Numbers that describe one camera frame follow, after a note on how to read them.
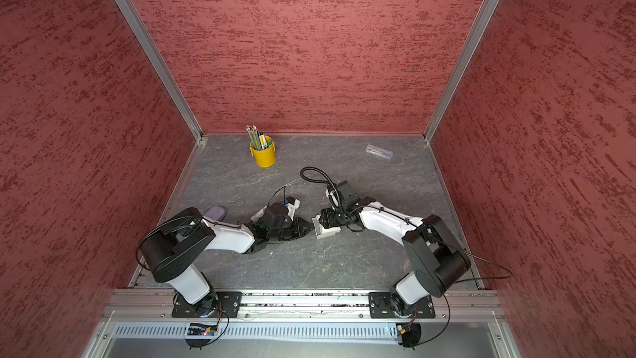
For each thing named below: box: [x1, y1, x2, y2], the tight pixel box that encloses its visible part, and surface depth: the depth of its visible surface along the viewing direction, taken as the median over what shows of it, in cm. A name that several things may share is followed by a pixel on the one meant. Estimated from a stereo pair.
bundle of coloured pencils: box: [245, 124, 269, 150], surface depth 105 cm
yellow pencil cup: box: [250, 135, 276, 168], surface depth 107 cm
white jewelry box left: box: [250, 205, 268, 222], surface depth 91 cm
